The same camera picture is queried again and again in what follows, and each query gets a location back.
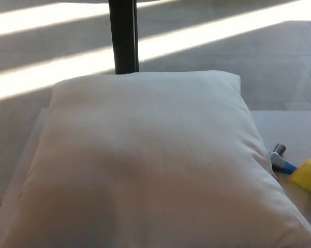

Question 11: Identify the white pillow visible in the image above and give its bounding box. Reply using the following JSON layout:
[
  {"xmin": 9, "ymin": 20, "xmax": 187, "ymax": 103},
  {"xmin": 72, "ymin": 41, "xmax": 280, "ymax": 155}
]
[{"xmin": 0, "ymin": 71, "xmax": 311, "ymax": 248}]

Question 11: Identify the black vertical post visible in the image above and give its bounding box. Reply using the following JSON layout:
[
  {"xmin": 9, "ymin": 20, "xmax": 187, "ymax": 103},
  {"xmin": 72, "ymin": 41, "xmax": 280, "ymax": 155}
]
[{"xmin": 108, "ymin": 0, "xmax": 140, "ymax": 75}]

